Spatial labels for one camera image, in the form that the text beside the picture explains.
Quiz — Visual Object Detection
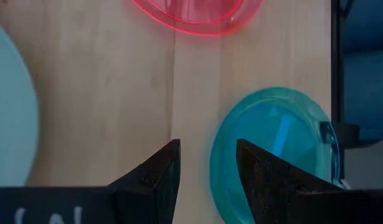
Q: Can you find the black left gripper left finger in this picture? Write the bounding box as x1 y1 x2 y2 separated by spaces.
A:
108 139 182 224

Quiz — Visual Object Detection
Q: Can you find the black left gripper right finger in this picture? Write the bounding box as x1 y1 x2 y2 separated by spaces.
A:
236 139 343 224

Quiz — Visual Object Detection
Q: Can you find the cyan translucent plate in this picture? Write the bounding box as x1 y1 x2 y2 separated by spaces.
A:
209 86 341 224

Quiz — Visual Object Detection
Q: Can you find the pale grey plate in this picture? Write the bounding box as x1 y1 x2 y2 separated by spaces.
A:
0 17 39 187

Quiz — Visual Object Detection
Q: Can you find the pink translucent plate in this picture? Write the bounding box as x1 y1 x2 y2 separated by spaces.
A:
132 0 265 37

